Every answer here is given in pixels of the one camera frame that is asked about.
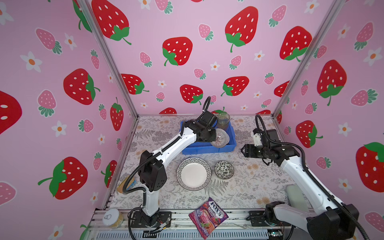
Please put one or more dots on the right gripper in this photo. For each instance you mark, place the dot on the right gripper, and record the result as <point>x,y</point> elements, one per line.
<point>249,148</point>

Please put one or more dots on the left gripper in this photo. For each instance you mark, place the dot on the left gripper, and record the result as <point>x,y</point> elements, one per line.
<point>213,135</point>

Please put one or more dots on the purple striped bowl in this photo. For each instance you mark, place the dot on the purple striped bowl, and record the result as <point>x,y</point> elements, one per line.
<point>222,139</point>

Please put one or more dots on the yellow transparent cup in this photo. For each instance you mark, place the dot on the yellow transparent cup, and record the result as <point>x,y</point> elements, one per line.
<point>223,125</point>

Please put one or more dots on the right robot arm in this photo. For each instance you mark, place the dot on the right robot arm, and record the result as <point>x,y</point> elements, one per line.
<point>331,219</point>

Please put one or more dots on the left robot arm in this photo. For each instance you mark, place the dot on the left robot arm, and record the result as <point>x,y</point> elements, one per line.
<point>150,175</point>

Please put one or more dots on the blue plastic bin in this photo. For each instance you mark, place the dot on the blue plastic bin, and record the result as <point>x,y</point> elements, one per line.
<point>207,148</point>

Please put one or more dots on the white plate with patterned rim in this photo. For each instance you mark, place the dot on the white plate with patterned rim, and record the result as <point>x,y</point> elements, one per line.
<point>194,174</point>

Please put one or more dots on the pale green oblong case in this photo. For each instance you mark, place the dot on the pale green oblong case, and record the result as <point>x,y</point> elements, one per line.
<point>296,198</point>

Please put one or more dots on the purple Fox's candy bag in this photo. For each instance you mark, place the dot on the purple Fox's candy bag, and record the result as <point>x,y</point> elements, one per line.
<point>208,217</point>

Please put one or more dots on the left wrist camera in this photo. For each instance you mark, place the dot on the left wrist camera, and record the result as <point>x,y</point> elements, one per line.
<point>207,119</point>

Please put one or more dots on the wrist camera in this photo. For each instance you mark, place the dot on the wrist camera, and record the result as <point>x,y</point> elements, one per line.
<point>207,119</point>
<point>264,138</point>

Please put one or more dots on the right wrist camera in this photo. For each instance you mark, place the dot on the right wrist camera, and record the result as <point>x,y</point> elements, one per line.
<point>264,138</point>

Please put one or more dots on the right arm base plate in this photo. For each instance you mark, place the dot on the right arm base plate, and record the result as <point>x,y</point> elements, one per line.
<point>259,219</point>

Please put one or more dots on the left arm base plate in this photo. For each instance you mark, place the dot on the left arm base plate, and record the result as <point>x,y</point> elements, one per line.
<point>141,220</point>

